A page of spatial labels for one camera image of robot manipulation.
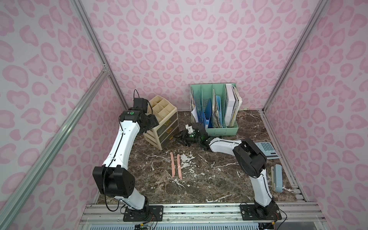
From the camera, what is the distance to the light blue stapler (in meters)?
0.80

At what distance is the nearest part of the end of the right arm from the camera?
2.52ft

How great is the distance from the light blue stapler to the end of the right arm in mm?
451
